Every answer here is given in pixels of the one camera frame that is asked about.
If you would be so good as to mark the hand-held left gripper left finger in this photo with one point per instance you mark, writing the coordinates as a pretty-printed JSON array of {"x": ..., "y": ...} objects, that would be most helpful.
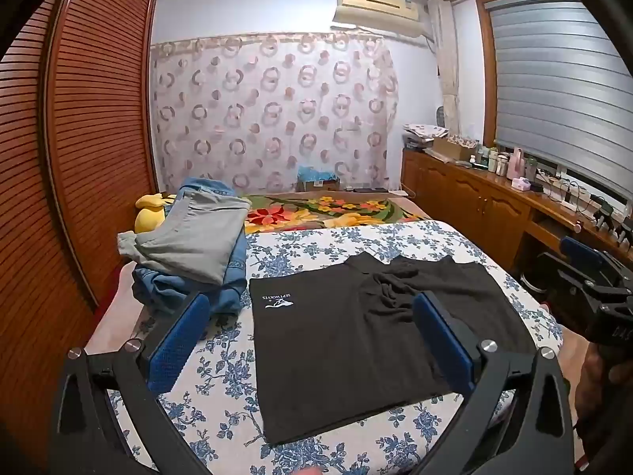
[{"x": 173, "y": 339}]

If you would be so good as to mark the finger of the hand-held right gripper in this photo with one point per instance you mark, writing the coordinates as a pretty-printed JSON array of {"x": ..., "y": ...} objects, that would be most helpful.
[
  {"x": 576, "y": 246},
  {"x": 564, "y": 282}
]

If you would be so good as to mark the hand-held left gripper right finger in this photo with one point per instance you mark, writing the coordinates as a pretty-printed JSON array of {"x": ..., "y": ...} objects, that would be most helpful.
[{"x": 442, "y": 349}]

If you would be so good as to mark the black pants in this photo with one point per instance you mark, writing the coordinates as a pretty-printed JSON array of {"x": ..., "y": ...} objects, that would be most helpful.
[{"x": 336, "y": 351}]

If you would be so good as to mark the grey pants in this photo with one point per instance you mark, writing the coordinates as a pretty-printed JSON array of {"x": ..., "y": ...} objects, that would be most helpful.
[{"x": 198, "y": 237}]

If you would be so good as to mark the person's right hand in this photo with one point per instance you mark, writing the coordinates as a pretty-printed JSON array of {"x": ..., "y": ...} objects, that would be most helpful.
[{"x": 593, "y": 381}]

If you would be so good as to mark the blue jeans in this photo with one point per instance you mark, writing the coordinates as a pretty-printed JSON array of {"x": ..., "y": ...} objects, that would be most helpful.
[{"x": 163, "y": 289}]

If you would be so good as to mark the white power strip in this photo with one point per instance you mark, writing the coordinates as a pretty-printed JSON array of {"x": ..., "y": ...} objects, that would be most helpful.
[{"x": 561, "y": 193}]

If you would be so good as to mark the pink box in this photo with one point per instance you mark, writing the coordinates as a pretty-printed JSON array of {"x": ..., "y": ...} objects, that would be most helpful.
[{"x": 520, "y": 184}]

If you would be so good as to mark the group of toiletry bottles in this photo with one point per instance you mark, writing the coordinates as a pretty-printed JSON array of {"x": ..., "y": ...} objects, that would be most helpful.
[{"x": 502, "y": 163}]

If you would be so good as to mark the wooden sideboard cabinet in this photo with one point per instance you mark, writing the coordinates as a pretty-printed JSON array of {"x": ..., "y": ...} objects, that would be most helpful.
[{"x": 470, "y": 198}]

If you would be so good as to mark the yellow plush toy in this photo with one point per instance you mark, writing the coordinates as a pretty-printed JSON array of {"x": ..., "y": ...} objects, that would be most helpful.
[{"x": 148, "y": 212}]

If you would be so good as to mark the cardboard box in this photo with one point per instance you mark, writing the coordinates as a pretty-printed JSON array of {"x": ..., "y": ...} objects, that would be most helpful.
[{"x": 452, "y": 148}]

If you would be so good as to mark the blue floral white quilt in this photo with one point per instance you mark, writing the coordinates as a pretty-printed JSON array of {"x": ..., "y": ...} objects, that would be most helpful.
[{"x": 306, "y": 252}]

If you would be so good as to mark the grey window blind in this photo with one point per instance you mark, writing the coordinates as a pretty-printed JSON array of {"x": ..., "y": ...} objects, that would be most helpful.
[{"x": 559, "y": 84}]

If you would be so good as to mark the small fan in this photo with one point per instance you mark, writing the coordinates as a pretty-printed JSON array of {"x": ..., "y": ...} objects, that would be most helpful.
[{"x": 441, "y": 116}]

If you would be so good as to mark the colourful flowered blanket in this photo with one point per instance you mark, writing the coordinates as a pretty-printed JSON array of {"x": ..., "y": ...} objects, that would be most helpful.
[{"x": 316, "y": 208}]

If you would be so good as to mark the folded printed cloth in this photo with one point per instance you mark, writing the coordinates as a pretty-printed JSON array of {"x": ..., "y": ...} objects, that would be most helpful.
[{"x": 425, "y": 132}]

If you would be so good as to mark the blue bag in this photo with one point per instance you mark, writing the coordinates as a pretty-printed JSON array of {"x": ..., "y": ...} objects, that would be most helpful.
[{"x": 316, "y": 174}]

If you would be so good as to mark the white wrapped pipe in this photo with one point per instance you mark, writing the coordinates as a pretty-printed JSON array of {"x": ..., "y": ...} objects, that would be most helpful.
[{"x": 447, "y": 59}]

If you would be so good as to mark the wooden louvered wardrobe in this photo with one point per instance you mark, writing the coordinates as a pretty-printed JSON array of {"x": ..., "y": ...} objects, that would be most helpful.
[{"x": 99, "y": 109}]

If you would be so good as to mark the sheer circle-patterned curtain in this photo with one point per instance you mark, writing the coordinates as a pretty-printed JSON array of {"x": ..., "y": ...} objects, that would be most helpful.
[{"x": 272, "y": 109}]

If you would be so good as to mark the wall air conditioner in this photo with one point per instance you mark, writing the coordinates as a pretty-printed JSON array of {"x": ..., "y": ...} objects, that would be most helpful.
[{"x": 376, "y": 7}]

